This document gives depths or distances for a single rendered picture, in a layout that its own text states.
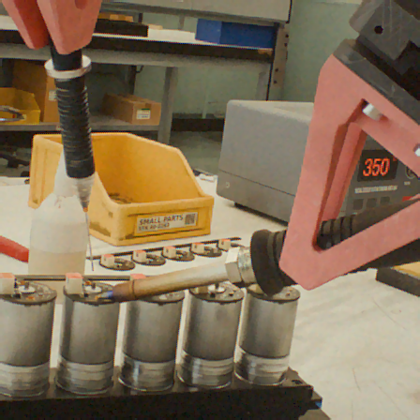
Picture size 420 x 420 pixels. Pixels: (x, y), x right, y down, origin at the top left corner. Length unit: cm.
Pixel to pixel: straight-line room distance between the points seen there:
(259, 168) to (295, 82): 579
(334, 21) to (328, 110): 608
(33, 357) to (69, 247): 17
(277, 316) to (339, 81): 15
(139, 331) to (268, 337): 6
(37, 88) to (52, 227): 452
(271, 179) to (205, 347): 40
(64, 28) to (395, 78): 11
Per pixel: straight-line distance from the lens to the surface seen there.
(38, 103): 502
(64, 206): 52
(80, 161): 33
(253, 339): 41
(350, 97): 28
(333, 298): 61
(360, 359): 52
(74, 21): 30
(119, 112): 539
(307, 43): 652
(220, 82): 625
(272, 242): 33
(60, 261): 53
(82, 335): 37
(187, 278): 34
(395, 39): 26
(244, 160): 81
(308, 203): 31
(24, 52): 297
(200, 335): 39
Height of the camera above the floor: 94
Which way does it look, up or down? 14 degrees down
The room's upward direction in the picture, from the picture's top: 8 degrees clockwise
